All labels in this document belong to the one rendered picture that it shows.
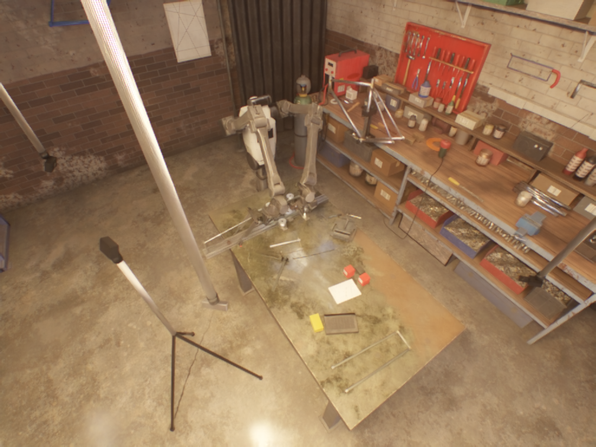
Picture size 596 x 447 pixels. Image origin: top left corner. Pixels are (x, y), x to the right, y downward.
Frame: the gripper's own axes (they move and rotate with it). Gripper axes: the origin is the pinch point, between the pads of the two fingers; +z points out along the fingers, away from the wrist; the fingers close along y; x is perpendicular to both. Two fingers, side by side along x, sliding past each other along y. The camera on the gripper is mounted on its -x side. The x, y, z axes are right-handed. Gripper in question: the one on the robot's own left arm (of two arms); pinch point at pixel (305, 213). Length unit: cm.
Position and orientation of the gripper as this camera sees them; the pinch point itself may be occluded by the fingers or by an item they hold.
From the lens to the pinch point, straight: 188.1
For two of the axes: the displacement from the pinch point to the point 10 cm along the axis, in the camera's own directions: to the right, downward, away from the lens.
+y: 8.3, -4.0, 3.8
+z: 1.0, 7.8, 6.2
